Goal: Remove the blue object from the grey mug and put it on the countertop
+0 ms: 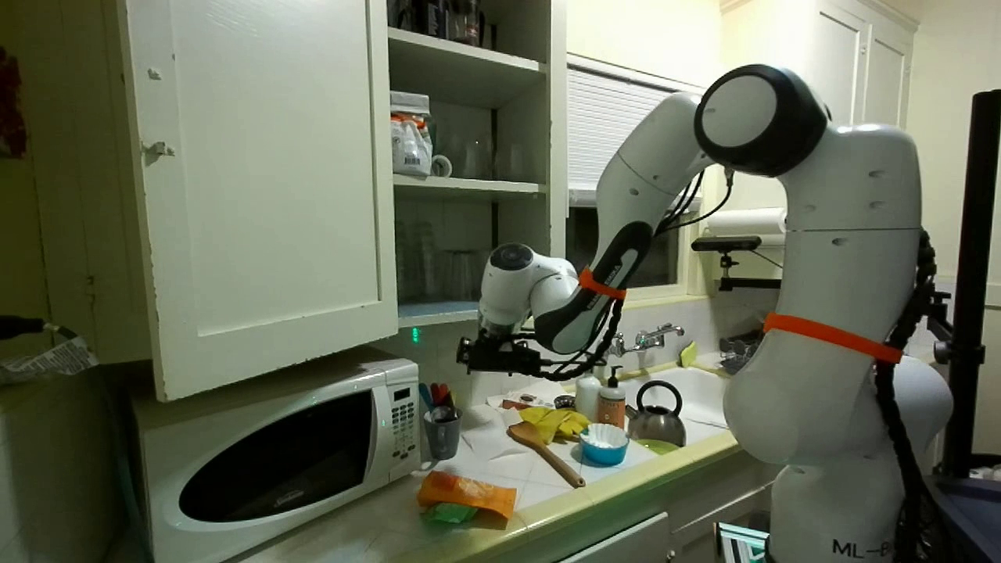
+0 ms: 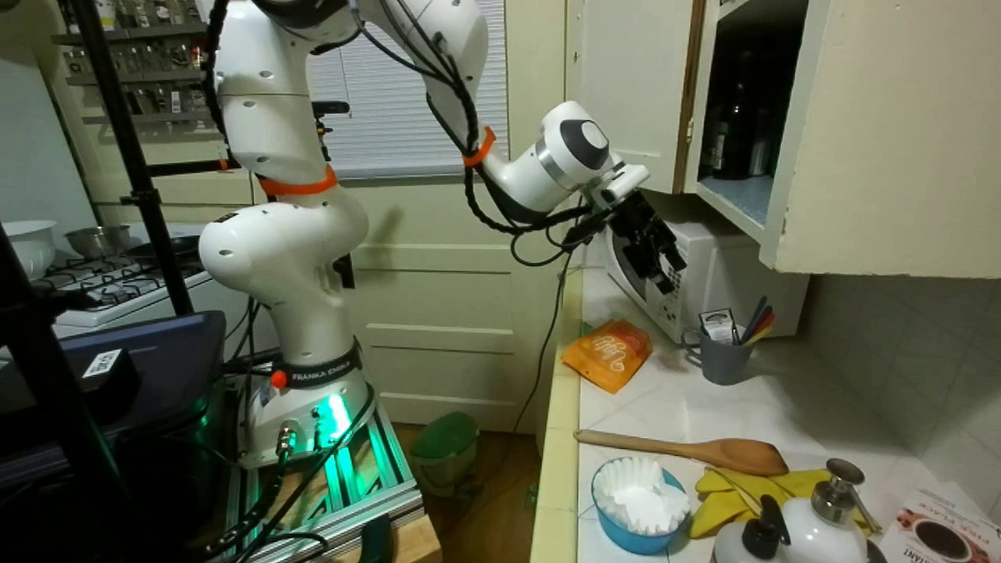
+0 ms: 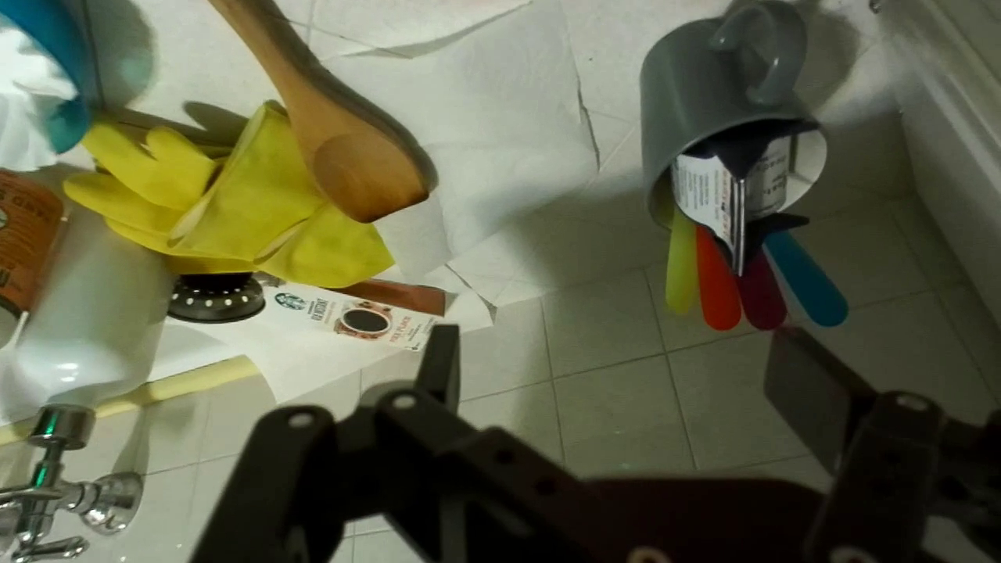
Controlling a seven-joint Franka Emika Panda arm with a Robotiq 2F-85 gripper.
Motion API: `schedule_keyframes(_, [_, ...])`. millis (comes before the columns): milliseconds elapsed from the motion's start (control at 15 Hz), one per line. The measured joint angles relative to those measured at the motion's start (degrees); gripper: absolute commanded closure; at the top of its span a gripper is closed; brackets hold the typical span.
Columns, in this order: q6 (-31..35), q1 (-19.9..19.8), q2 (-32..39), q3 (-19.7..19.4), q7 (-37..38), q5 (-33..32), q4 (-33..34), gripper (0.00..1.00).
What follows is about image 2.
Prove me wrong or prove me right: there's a blue box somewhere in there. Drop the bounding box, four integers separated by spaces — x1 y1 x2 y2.
58 306 230 432

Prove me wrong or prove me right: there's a white wall cabinet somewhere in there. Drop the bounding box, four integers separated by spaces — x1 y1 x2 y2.
682 0 1001 280

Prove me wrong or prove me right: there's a white cabinet door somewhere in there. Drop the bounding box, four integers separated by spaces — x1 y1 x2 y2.
567 0 701 196

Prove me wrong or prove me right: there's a white pot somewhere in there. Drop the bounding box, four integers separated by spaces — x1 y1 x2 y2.
0 216 59 280

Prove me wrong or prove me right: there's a spice rack shelf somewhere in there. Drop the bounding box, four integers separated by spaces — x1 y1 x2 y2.
50 0 230 145

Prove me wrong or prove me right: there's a black box white label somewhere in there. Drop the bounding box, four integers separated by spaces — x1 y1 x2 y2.
74 343 144 420

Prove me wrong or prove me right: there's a green bucket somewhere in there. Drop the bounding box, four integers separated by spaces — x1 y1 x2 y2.
408 411 481 497

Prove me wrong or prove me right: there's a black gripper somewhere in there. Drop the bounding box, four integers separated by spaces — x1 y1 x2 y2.
607 188 692 296

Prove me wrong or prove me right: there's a dark glass bottle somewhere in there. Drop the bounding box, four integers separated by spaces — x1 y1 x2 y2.
701 40 786 181

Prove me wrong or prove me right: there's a white coffee filter stack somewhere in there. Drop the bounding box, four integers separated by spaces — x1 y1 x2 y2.
598 456 692 537

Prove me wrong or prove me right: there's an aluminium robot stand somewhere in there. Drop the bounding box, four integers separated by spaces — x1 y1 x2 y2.
207 387 432 563

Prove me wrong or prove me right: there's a grey mug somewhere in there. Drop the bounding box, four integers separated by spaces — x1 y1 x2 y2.
682 326 762 387

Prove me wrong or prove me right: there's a gas stove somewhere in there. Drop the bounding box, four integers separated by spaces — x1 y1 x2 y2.
34 231 230 337

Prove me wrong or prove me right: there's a wooden spatula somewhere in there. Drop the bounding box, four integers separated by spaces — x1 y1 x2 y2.
573 424 792 482

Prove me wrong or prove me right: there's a dark purple pen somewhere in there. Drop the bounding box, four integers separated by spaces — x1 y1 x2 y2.
740 294 772 340

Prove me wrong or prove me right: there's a paper with coffee print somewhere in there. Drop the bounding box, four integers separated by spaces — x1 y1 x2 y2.
888 482 1001 563

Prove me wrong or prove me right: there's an orange snack packet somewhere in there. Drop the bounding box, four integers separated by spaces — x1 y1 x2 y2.
560 315 657 397

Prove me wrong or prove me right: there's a white microwave oven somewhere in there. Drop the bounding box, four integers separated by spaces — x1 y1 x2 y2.
602 214 814 346

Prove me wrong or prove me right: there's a red pen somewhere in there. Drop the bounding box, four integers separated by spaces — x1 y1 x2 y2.
745 306 778 343

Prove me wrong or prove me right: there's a white panelled door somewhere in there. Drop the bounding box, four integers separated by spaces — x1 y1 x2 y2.
342 181 573 432

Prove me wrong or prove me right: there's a blue bowl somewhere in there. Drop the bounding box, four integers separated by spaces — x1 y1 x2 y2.
589 453 696 557

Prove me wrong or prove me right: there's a black tripod pole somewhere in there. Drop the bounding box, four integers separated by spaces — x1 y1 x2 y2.
66 0 201 321

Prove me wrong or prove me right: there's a white window blind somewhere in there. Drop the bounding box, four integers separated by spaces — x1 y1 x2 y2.
308 0 511 181

